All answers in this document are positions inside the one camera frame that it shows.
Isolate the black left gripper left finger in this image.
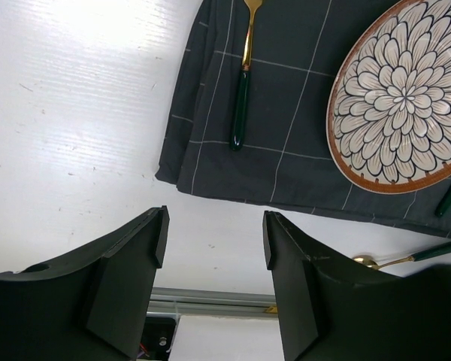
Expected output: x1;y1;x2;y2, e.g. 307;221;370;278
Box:
0;206;170;360

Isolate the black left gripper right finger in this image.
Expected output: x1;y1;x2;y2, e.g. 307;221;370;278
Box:
263;211;451;360

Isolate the dark grey checked cloth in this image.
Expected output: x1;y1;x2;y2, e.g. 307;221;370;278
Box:
156;1;451;238

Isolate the floral ceramic plate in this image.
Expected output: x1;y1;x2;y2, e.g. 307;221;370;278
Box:
326;1;451;194

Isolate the gold fork green handle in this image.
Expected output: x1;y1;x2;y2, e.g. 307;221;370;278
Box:
229;0;263;151

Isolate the gold spoon green handle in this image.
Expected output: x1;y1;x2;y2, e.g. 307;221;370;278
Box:
353;241;451;270

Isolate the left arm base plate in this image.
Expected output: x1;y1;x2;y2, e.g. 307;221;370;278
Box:
137;316;177;361

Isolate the aluminium front rail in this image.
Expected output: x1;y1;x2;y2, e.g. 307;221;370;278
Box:
147;287;277;319

